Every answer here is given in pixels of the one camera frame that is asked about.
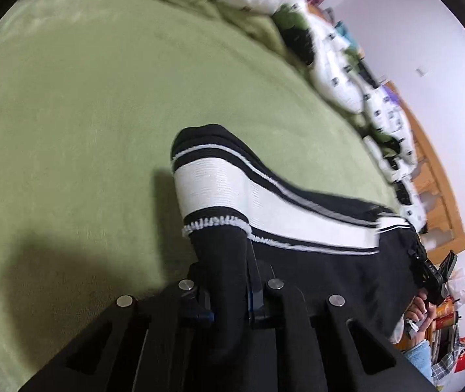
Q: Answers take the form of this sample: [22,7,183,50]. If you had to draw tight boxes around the black pants with white stripe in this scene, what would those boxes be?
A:
[170,124,425,351]

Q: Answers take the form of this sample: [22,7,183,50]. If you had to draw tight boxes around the person's right hand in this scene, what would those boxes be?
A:
[405,288,436,336]

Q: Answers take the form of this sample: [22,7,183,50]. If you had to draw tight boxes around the white floral quilt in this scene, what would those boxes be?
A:
[83,0,427,234]

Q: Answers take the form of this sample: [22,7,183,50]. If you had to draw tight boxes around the green fleece bed sheet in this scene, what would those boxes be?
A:
[0,0,395,391]

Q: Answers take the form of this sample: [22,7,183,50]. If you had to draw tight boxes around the wooden bed frame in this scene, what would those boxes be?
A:
[309,4,465,351]

